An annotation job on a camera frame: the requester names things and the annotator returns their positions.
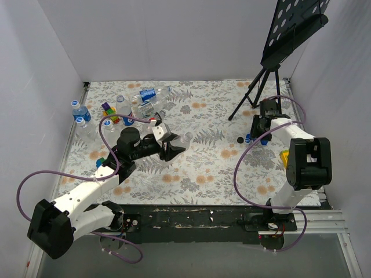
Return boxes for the Pepsi plastic bottle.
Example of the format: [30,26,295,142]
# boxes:
[130,86,172,104]
[116,94,134,126]

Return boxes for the Pocari Sweat plastic bottle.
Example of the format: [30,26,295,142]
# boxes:
[72,106,92,122]

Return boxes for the tall clear plastic bottle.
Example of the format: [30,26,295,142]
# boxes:
[170,132,193,151]

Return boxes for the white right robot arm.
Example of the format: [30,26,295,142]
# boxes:
[250,99,332,231]

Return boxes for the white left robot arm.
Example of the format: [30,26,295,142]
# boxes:
[27,124,193,259]

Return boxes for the clear bottle black label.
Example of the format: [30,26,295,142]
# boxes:
[154,109,166,120]

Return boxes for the small labelled clear bottle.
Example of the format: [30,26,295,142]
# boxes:
[132,97,168,119]

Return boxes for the yellow green toy blocks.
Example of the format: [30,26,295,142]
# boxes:
[279,149,289,169]

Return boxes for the colourful toy block car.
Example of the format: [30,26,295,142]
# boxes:
[101,102,120,124]

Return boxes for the blue green toy block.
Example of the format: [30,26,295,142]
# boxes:
[96,158,106,168]

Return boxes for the black music stand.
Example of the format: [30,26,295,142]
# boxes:
[228,0,329,120]

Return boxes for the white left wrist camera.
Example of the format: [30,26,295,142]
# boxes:
[149,118,171,142]

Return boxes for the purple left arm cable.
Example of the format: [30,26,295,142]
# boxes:
[16,114,156,264]

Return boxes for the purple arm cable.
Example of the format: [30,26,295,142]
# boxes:
[16,114,156,264]
[233,95,308,252]

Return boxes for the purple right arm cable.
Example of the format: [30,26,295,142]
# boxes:
[233,95,308,252]

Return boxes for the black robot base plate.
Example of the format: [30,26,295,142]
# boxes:
[98,199,302,247]

